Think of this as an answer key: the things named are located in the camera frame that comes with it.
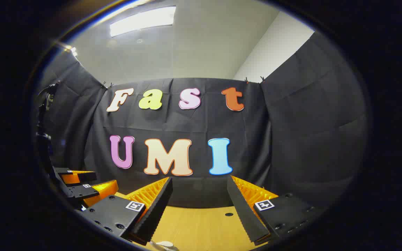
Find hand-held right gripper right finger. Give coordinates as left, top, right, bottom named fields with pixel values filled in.
left=226, top=175, right=323, bottom=246

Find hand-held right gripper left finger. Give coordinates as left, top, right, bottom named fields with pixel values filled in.
left=81, top=177, right=173, bottom=245

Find white pump bottle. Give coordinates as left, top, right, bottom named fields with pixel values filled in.
left=150, top=241, right=179, bottom=251

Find black backdrop cloth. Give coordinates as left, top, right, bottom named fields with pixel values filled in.
left=33, top=31, right=369, bottom=210

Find ceiling light panel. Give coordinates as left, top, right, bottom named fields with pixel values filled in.
left=110, top=5, right=177, bottom=38

